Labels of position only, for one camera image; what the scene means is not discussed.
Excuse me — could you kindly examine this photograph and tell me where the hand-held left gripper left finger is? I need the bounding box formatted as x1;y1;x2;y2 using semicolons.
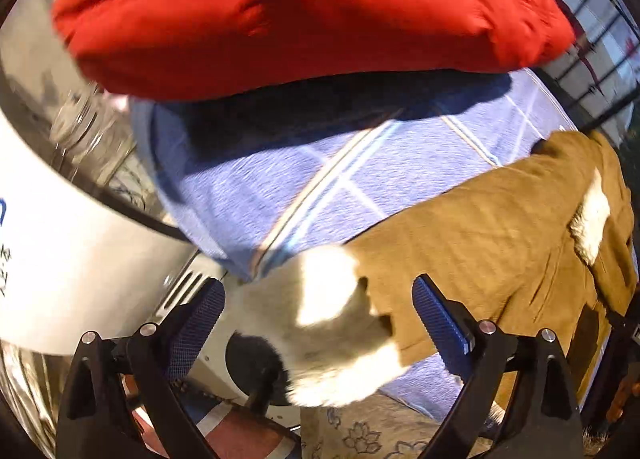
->
55;278;226;459

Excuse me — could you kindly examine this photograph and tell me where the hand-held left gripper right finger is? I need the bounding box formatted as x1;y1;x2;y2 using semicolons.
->
412;275;583;459

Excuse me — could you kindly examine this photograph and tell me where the brown suede fur-trimmed coat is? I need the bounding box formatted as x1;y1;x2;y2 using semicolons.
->
232;129;640;410

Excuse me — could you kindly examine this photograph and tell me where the person's right hand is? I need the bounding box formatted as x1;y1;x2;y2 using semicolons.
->
606;371;640;424

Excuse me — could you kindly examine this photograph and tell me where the grey floral patterned cloth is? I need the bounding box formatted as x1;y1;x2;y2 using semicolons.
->
300;389;506;459

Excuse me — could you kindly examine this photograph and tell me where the black iron railing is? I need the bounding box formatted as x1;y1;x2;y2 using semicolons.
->
525;0;640;140

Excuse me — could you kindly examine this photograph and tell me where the red puffer jacket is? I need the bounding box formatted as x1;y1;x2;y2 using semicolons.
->
51;0;577;102

